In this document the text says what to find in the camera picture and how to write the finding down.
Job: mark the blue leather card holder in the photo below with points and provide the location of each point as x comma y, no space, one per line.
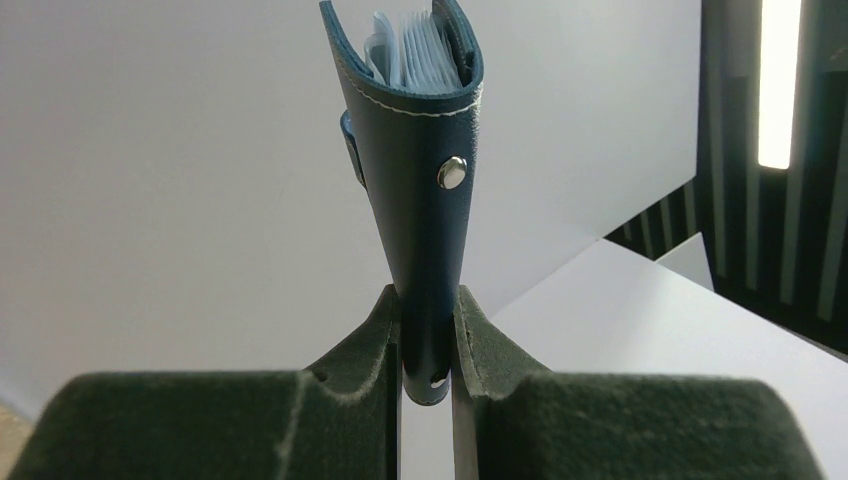
414,153

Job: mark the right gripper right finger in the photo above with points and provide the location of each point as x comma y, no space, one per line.
514,418

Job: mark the ceiling light strip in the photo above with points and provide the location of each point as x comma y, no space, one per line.
779,48

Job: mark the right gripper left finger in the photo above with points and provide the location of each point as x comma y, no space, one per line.
338,418

